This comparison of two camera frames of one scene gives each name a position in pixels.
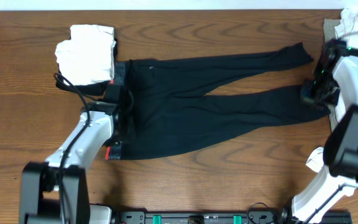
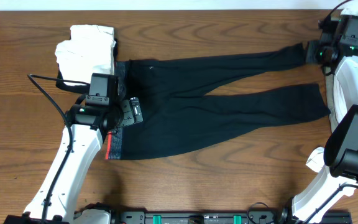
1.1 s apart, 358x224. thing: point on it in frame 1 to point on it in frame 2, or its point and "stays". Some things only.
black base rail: x=219 y=217 stays
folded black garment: x=92 y=88 stays
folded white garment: x=87 y=56 stays
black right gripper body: x=324 y=92 to x=324 y=49
